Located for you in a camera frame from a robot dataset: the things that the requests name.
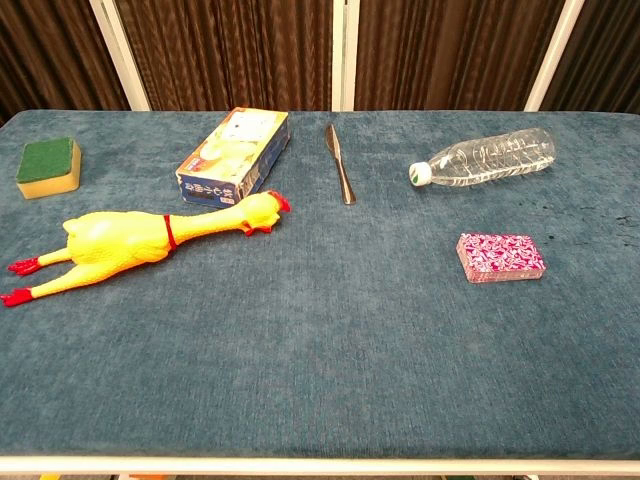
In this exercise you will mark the pink patterned card pile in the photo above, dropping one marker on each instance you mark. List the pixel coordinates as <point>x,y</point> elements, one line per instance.
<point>500,252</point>

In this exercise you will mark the metal table knife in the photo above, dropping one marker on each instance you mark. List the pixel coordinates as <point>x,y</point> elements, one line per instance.
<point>341,170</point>

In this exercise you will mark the blue tablecloth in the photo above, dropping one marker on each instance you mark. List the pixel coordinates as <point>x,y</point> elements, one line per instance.
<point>320,350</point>

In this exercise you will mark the blue printed cardboard box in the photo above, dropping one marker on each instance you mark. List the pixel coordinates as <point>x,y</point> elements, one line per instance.
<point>231,156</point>

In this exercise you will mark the clear plastic water bottle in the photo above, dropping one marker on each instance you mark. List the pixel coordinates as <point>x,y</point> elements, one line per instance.
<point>492,155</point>

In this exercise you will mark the yellow rubber chicken toy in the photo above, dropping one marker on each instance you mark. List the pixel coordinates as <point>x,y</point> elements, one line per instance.
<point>115,240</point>

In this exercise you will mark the brown pleated curtain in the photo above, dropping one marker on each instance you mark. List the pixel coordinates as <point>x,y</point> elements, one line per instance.
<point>225,50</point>

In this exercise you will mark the green and yellow sponge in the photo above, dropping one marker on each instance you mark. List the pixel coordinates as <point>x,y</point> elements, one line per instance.
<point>46,161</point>

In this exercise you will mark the white upright frame post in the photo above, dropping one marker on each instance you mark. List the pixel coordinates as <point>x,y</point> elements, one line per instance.
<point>345,55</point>

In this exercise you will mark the white table edge rail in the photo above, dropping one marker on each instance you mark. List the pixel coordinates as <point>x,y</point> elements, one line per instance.
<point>320,465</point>

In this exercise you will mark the white slanted frame post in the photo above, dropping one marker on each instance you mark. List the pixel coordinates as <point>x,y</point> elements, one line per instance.
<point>554,55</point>
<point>120,55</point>

